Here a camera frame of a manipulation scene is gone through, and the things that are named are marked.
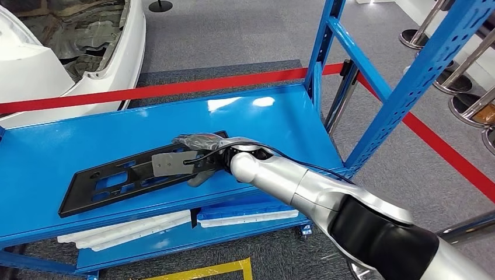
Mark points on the black round stand base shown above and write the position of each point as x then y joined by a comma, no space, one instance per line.
160,5

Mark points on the long black plastic part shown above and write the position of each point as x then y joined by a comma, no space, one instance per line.
73,201

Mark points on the white plastic crate stack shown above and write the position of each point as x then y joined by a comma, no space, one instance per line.
127,232

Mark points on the blue metal shelf rack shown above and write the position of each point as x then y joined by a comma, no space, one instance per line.
77,147

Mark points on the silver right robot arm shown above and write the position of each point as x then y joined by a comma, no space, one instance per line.
270,174

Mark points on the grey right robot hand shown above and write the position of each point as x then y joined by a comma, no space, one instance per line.
205,141

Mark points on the white car body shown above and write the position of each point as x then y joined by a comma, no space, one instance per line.
31,73

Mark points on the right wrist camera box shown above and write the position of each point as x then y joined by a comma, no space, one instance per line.
170,164

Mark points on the white low platform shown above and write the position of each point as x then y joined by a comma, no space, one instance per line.
485,73

